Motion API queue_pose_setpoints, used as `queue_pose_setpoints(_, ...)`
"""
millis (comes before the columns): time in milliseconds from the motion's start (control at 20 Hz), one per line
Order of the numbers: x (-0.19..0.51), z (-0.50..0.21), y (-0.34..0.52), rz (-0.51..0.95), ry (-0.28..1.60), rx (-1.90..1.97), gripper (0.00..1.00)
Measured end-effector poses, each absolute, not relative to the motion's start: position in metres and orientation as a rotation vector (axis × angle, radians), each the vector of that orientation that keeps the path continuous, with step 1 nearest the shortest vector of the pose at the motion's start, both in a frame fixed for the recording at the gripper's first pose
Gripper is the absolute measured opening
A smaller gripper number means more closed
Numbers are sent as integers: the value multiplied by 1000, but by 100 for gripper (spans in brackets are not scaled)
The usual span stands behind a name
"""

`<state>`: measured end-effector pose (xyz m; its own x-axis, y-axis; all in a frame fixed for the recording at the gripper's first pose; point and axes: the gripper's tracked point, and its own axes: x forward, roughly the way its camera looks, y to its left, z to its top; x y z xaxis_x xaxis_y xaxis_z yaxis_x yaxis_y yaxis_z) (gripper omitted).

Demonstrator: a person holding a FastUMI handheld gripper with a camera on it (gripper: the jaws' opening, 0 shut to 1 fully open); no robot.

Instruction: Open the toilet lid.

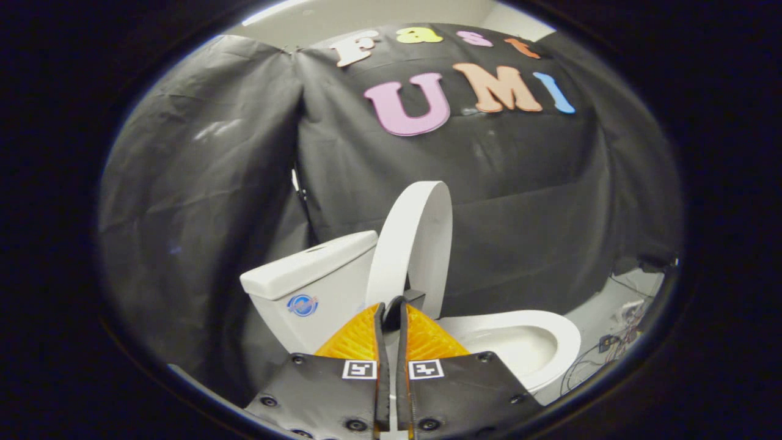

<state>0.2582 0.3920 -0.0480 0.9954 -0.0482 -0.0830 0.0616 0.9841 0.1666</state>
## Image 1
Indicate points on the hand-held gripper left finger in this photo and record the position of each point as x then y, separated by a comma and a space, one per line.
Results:
381, 366

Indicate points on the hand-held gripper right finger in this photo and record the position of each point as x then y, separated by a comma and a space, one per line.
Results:
402, 366

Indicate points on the white toilet lid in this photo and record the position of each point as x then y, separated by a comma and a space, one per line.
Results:
421, 238

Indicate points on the white toilet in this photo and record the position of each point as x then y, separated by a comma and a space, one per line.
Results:
324, 275

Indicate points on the black backdrop cloth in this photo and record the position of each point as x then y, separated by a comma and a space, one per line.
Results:
519, 201

